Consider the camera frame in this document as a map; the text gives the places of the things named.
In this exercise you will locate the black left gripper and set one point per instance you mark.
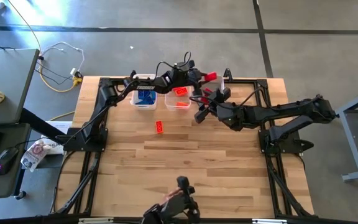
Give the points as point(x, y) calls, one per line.
point(183, 76)

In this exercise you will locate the white printed snack bag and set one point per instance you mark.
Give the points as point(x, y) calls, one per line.
point(34, 155)

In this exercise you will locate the orange toy building block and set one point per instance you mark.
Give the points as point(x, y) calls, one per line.
point(182, 104)
point(180, 91)

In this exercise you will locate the black diagonal frame strut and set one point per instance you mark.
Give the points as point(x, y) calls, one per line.
point(82, 186)
point(286, 191)

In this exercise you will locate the black computer mouse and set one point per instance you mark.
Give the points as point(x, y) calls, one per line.
point(6, 160)

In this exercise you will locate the black desk leg bar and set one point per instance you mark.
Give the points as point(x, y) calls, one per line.
point(39, 124)

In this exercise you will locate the orange-red toy building block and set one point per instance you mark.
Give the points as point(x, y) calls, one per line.
point(159, 127)

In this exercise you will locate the clear plastic bin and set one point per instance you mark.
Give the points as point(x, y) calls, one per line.
point(170, 102)

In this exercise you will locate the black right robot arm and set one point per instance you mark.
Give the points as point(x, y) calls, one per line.
point(278, 113)

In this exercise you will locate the black desk caster wheel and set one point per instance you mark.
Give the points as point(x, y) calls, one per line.
point(20, 195)

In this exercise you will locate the grey metal table stand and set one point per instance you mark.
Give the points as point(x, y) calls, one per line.
point(354, 149)

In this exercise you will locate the dark grey desk top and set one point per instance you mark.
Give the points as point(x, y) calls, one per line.
point(8, 186)

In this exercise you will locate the blue toy building block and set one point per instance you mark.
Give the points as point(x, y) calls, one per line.
point(142, 98)
point(151, 97)

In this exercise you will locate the silver metal bracket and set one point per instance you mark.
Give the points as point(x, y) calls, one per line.
point(95, 221)
point(269, 221)

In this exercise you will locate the black frame bracket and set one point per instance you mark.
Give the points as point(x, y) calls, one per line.
point(227, 74)

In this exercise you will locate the person's hand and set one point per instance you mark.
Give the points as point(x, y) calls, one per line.
point(172, 195)

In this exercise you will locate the black aluminium table frame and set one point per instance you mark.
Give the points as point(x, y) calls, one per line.
point(259, 82)

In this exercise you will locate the light grey desk top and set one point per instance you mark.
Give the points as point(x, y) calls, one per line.
point(8, 68)

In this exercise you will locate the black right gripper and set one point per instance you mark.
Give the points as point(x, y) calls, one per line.
point(227, 113)

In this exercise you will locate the white plastic bin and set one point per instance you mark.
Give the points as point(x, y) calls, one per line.
point(219, 85)
point(143, 107)

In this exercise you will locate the white cardboard box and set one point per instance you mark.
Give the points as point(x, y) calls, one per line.
point(57, 126)

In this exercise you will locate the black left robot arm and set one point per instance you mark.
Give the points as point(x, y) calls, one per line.
point(146, 87)

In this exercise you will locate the white power adapter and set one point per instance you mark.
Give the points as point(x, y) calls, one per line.
point(74, 72)

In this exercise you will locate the yellow plug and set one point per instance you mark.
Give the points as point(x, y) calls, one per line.
point(77, 81)

